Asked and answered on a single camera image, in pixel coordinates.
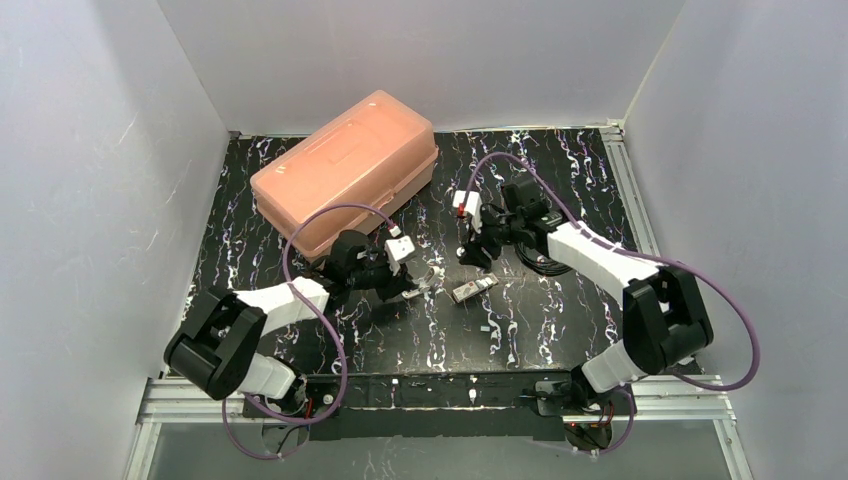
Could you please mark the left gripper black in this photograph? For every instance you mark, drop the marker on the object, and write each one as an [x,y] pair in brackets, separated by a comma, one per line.
[399,283]

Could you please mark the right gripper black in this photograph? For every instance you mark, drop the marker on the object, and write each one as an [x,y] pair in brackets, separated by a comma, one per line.
[481,240]

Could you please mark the staple tray with staples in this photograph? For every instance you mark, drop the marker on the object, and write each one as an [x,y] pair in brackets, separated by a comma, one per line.
[474,287]

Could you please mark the small white stapler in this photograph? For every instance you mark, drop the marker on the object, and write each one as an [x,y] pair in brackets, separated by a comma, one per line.
[426,283]

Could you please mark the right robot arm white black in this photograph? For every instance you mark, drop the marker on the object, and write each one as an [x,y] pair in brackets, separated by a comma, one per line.
[664,318]

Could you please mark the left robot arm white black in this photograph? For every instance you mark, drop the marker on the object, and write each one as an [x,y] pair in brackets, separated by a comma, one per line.
[216,346]

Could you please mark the pink translucent plastic box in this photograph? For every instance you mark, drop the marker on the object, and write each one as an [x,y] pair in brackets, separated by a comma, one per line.
[378,153]

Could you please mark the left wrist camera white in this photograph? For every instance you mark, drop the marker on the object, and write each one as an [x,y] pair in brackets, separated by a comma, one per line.
[399,249]

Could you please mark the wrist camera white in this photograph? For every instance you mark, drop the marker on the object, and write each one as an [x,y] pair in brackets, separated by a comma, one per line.
[399,249]
[468,205]

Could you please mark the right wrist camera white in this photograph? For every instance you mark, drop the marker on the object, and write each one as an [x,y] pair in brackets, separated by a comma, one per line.
[468,205]

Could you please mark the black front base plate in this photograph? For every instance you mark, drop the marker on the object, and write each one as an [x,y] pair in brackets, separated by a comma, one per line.
[551,413]

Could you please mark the aluminium front rail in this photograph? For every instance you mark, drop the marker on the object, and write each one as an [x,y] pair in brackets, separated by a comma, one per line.
[656,398]

